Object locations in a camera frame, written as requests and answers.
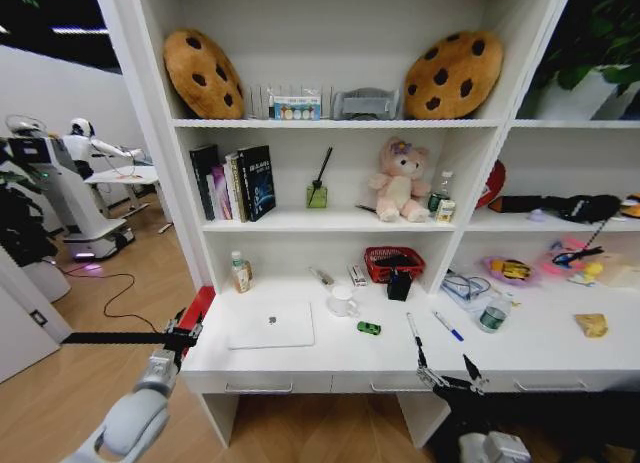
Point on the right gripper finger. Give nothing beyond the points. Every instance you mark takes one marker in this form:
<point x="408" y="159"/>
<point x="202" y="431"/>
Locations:
<point x="424" y="365"/>
<point x="472" y="370"/>

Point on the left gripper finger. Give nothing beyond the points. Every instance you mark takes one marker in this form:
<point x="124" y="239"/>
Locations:
<point x="175" y="324"/>
<point x="197" y="328"/>

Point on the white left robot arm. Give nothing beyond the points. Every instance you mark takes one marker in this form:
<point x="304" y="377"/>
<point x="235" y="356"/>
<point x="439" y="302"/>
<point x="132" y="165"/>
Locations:
<point x="132" y="418"/>

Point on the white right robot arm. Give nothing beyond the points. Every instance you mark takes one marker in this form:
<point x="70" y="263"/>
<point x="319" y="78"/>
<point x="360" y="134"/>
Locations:
<point x="492" y="449"/>

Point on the white pen blue cap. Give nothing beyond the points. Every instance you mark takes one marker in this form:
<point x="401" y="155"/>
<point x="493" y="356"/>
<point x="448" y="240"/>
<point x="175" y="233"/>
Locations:
<point x="448" y="326"/>

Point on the water bottle green label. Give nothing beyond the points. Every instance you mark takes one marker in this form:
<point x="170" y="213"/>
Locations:
<point x="494" y="315"/>

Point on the green toy car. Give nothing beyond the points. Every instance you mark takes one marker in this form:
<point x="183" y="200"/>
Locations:
<point x="368" y="328"/>

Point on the tea drink bottle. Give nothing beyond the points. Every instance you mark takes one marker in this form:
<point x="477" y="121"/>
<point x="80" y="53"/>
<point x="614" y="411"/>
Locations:
<point x="242" y="275"/>

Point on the white closed laptop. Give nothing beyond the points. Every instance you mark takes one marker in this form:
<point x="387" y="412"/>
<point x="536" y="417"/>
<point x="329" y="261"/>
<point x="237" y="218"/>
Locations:
<point x="272" y="325"/>

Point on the black pen holder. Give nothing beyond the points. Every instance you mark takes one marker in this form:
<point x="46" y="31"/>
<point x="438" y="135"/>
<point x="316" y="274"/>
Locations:
<point x="399" y="285"/>

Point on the white ceramic mug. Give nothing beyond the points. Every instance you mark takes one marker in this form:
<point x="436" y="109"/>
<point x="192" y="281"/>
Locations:
<point x="341" y="300"/>

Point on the purple plate with snacks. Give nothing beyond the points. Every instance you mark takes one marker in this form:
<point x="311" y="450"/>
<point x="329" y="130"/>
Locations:
<point x="510" y="270"/>

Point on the small white red box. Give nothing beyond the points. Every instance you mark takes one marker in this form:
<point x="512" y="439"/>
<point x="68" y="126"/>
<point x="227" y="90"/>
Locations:
<point x="358" y="275"/>

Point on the red plastic basket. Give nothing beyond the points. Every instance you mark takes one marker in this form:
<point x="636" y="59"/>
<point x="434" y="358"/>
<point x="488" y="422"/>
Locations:
<point x="382" y="260"/>

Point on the white round planter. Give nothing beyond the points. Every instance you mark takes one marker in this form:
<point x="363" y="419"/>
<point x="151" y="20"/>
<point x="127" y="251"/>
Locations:
<point x="47" y="280"/>

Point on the small grey brush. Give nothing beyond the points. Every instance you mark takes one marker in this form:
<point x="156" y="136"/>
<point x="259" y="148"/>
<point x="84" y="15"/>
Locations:
<point x="322" y="276"/>

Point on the pink purple book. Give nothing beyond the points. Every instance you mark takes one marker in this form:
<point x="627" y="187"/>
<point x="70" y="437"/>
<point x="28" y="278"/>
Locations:
<point x="220" y="193"/>

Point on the black hardcover book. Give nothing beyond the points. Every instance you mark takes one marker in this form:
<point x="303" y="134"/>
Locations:
<point x="201" y="183"/>

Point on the white spine book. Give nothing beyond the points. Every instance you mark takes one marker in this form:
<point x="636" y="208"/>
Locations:
<point x="234" y="188"/>

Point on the white bookshelf desk unit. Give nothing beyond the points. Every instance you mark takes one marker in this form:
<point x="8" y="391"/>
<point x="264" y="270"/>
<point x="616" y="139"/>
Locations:
<point x="350" y="233"/>

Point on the small cream drink carton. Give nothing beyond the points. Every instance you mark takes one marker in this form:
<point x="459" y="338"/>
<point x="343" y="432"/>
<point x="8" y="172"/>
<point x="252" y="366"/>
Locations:
<point x="445" y="211"/>

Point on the black glasses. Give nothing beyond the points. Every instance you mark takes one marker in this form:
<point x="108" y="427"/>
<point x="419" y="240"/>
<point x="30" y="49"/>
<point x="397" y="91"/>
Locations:
<point x="577" y="255"/>

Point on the white background table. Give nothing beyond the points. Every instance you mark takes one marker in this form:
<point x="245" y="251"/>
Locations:
<point x="125" y="175"/>

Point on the black book blue cover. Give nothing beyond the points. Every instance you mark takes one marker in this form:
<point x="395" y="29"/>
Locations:
<point x="257" y="183"/>

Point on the white wheeled robot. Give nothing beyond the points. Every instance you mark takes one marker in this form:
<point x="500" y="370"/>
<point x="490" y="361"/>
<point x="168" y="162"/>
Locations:
<point x="75" y="203"/>

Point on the yellow rubber duck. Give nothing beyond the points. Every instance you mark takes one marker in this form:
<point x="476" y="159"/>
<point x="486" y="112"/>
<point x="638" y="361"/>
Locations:
<point x="593" y="270"/>

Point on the green drink can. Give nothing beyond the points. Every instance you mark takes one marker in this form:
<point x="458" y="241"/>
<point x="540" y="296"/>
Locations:
<point x="436" y="203"/>

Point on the black pen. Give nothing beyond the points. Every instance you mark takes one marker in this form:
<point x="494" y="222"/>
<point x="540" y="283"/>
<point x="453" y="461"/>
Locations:
<point x="366" y="209"/>

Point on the small purple object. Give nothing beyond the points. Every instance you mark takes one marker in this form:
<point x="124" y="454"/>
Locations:
<point x="538" y="214"/>

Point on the beige flat box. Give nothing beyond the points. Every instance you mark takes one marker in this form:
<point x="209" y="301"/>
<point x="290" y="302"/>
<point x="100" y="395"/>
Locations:
<point x="622" y="273"/>

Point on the green reed diffuser bottle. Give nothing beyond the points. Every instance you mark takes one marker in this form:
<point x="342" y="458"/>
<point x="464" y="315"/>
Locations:
<point x="316" y="193"/>

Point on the clear upright water bottle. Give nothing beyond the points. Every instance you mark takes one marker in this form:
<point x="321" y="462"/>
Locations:
<point x="446" y="183"/>

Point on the pink plush bunny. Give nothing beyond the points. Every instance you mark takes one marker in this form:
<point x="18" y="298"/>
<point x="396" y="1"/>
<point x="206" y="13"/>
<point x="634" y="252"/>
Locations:
<point x="400" y="183"/>

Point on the red plush toy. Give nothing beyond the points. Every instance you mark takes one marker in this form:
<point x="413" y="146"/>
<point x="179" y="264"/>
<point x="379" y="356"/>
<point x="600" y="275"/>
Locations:
<point x="492" y="183"/>

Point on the black plush toy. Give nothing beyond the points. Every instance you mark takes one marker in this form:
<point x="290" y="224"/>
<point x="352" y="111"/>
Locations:
<point x="575" y="205"/>

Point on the white humanoid robot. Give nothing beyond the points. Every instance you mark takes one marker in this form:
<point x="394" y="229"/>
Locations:
<point x="82" y="143"/>

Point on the yellow black toy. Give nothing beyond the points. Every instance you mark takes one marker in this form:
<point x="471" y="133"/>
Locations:
<point x="632" y="205"/>

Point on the white slatted file rack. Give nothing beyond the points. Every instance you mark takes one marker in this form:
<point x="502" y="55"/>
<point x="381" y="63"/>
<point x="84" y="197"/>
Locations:
<point x="260" y="100"/>

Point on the colourful printed card box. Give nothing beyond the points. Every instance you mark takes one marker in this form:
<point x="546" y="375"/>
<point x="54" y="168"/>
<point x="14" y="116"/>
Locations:
<point x="296" y="108"/>

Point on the brown cookie plush pillow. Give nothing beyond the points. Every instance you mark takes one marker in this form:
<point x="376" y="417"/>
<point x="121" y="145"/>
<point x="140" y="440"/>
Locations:
<point x="452" y="75"/>
<point x="202" y="75"/>

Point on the grey desk tray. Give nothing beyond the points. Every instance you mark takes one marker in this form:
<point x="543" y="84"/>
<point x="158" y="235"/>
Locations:
<point x="366" y="103"/>

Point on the white plant pot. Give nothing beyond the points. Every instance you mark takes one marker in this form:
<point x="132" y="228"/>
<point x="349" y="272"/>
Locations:
<point x="575" y="100"/>

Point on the green leafy plant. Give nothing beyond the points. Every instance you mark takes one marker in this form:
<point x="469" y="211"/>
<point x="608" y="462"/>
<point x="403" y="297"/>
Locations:
<point x="600" y="38"/>

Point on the wall power outlet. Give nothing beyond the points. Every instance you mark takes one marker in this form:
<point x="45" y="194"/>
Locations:
<point x="39" y="318"/>

